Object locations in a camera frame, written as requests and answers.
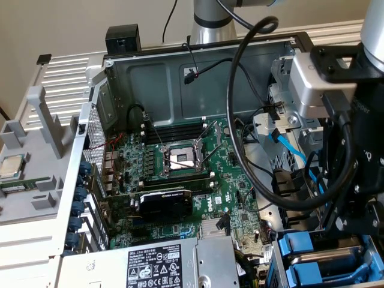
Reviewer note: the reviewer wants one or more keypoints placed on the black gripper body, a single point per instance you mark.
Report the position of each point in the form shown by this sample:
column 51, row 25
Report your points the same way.
column 370, row 135

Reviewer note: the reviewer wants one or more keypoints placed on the hard drive in blue caddy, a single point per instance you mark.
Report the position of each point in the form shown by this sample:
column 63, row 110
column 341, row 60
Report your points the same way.
column 280, row 264

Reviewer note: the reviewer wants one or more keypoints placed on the coin battery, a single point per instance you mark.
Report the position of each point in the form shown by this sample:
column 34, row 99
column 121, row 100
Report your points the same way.
column 226, row 130

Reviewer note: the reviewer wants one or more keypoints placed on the silver socket cover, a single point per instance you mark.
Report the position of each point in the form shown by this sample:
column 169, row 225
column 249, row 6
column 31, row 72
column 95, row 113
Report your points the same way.
column 218, row 132

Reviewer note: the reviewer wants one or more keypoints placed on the green motherboard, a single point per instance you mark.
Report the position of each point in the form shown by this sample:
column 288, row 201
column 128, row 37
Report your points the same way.
column 210, row 180

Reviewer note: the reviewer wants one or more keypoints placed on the black RAM slot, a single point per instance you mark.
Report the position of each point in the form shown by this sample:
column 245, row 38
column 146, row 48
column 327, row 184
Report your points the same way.
column 180, row 136
column 201, row 189
column 180, row 129
column 177, row 177

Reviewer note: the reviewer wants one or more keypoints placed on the silver heat sink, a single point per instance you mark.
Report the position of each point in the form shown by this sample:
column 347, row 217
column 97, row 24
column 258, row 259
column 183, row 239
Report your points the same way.
column 210, row 229

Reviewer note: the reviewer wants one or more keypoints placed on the thin metal locking lever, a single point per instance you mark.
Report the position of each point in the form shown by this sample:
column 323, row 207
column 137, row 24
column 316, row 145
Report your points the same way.
column 180, row 164
column 154, row 132

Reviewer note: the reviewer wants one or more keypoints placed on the CPU socket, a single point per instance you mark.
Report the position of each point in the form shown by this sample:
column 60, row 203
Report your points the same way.
column 180, row 153

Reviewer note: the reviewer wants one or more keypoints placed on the black graphics card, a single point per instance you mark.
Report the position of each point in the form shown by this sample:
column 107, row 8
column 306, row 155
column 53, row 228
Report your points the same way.
column 165, row 205

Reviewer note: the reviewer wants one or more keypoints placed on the open grey PC case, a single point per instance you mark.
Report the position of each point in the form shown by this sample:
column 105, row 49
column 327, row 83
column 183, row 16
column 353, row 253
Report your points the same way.
column 150, row 90

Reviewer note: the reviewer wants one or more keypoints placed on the black block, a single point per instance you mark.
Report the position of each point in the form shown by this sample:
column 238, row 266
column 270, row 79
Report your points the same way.
column 123, row 39

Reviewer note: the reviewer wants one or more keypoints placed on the blue slot latch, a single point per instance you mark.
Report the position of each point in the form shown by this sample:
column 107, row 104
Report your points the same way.
column 72, row 239
column 75, row 223
column 78, row 208
column 80, row 180
column 85, row 167
column 80, row 193

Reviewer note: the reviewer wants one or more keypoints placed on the grey power supply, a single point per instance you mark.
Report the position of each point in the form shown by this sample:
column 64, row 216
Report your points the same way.
column 105, row 270

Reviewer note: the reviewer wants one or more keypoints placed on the grey parts rack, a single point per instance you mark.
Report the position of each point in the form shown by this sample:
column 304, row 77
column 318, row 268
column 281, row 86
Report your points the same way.
column 39, row 180

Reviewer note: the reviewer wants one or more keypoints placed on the green RAM stick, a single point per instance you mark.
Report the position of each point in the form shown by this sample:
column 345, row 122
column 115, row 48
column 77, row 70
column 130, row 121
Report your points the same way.
column 18, row 187

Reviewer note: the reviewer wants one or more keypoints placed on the CPU with silver lid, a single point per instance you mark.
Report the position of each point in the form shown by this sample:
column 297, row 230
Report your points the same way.
column 10, row 168

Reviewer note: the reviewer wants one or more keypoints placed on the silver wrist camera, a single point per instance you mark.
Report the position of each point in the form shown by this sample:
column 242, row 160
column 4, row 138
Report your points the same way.
column 306, row 87

